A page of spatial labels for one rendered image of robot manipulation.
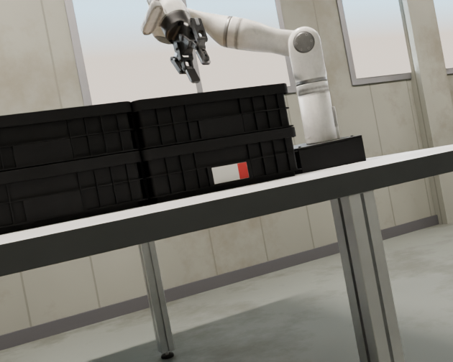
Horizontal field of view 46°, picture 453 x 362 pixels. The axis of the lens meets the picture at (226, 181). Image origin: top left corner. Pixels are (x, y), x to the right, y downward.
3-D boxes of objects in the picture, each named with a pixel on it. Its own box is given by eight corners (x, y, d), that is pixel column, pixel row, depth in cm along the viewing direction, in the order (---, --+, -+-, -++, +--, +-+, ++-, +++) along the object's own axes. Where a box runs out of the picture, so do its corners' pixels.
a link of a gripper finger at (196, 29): (188, 19, 118) (194, 44, 117) (192, 15, 116) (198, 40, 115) (198, 19, 119) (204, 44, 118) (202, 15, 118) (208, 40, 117)
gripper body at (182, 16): (195, 6, 124) (211, 36, 120) (182, 33, 130) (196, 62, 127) (167, 5, 119) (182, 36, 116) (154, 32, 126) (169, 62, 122)
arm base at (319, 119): (326, 139, 162) (317, 83, 160) (344, 137, 153) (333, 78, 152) (300, 145, 158) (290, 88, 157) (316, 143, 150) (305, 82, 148)
